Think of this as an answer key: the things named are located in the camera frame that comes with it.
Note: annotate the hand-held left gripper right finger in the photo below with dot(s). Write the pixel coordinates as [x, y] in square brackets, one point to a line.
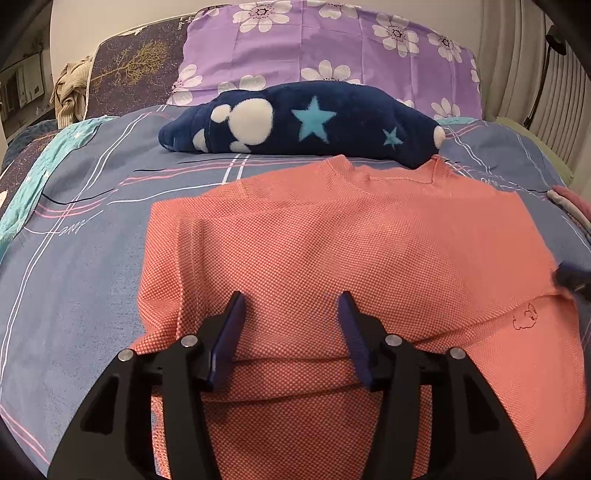
[354, 337]

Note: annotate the beige striped cloth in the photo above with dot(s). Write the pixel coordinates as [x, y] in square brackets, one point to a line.
[69, 92]

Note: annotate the navy star fleece blanket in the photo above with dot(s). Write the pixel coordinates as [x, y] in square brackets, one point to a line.
[364, 104]

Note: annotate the blue-grey plaid bed sheet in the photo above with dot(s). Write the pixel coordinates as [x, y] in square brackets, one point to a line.
[92, 277]

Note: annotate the salmon knit shirt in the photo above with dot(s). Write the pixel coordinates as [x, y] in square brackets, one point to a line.
[323, 240]

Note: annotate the purple floral pillow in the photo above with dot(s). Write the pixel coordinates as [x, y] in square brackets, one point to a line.
[286, 50]

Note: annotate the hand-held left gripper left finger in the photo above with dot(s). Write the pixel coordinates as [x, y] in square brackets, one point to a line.
[227, 337]

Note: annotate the green cloth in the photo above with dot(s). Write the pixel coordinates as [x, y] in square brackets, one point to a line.
[545, 143]

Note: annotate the dark cabinet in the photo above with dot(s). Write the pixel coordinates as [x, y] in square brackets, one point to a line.
[21, 87]

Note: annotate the teal patterned blanket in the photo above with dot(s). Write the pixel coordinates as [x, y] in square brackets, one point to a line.
[41, 161]

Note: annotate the dark tree print pillow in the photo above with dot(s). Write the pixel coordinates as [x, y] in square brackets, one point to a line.
[134, 69]

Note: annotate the white curtain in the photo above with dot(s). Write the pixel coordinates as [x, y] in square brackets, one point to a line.
[508, 60]

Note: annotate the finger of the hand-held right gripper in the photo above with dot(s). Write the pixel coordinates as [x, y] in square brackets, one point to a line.
[572, 277]

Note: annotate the stack of folded clothes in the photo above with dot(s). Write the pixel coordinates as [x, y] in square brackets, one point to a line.
[570, 201]

